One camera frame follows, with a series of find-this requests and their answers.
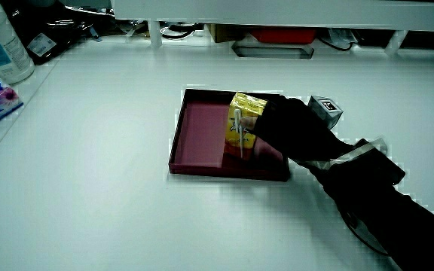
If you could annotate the person's right hand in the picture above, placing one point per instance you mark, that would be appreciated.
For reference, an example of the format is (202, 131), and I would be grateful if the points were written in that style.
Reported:
(292, 130)

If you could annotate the yellow ice redtea carton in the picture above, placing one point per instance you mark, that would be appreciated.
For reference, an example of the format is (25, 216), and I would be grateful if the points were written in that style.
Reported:
(245, 124)

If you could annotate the red box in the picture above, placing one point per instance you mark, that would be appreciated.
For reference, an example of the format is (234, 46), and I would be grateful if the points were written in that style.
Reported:
(283, 35)

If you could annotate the black plastic bag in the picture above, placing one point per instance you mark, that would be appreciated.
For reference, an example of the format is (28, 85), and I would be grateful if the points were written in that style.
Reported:
(51, 26)

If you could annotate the white shelf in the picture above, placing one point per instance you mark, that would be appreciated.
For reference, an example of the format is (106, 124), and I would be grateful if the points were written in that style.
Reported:
(277, 13)

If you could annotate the grey flat tray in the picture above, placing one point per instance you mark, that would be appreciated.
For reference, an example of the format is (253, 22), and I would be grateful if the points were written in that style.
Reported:
(273, 50)

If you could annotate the brown cardboard box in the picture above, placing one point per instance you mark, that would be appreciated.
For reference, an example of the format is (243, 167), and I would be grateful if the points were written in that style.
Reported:
(222, 33)

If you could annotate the dark red square tray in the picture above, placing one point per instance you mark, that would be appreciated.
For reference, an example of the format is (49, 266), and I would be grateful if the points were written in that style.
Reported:
(202, 135)

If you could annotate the person's right forearm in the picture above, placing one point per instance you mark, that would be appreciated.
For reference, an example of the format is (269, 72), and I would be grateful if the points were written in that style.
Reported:
(390, 214)

